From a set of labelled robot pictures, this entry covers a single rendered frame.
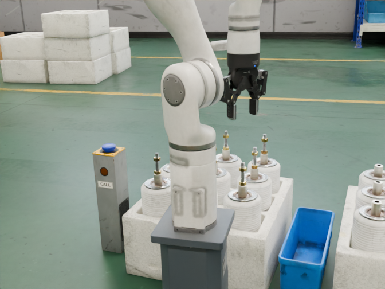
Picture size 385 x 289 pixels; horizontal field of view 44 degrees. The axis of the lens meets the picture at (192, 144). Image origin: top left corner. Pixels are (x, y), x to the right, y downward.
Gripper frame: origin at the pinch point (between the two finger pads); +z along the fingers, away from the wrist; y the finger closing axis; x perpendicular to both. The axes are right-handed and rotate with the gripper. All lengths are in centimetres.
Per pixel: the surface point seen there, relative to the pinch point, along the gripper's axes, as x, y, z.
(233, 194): 1.7, -1.4, 21.8
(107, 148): 35.2, -19.0, 14.3
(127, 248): 21.4, -22.3, 38.7
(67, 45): 278, 73, 17
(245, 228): -4.2, -2.6, 28.7
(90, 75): 264, 84, 40
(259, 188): 1.9, 8.1, 23.0
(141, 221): 17.4, -19.8, 29.8
